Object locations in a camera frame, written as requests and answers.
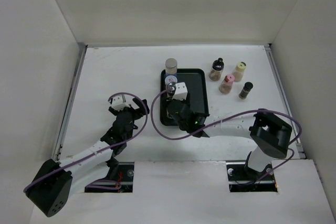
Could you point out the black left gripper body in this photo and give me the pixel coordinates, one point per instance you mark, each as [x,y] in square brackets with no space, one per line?
[133,116]

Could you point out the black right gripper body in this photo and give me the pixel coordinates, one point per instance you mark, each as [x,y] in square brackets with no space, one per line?
[182,127]

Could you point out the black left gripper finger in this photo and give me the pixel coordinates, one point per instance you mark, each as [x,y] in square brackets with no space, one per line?
[113,111]
[142,109]

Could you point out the black top grinder bottle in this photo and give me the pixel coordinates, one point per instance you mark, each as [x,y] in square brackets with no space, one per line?
[171,89]

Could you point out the pink lid glass jar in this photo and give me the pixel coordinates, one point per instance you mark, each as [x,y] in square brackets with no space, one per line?
[226,85]

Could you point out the black knob lid spice jar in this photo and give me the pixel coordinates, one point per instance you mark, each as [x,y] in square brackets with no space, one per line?
[217,69]

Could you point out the tall jar white beads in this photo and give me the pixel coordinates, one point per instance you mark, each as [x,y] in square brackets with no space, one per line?
[171,67]

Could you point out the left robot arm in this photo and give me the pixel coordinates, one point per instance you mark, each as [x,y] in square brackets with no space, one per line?
[51,186]

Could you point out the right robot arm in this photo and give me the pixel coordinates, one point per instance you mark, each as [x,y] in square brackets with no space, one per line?
[270,133]

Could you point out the black rectangular tray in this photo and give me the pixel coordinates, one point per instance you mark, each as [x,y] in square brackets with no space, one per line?
[195,81]

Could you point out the dark brown spice bottle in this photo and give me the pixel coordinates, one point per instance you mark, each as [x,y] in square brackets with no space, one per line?
[246,90]

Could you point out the yellow lid bottle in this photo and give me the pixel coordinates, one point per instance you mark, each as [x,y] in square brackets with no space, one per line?
[239,70]

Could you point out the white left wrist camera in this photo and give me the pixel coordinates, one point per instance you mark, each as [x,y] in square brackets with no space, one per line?
[118,102]

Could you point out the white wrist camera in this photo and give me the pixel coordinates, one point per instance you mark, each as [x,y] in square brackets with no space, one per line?
[118,102]
[181,91]

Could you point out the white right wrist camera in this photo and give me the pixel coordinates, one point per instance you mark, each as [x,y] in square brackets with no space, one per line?
[181,91]

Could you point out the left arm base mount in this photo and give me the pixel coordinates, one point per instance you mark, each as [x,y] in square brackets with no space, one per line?
[118,178]

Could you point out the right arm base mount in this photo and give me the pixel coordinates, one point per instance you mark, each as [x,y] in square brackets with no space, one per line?
[241,179]

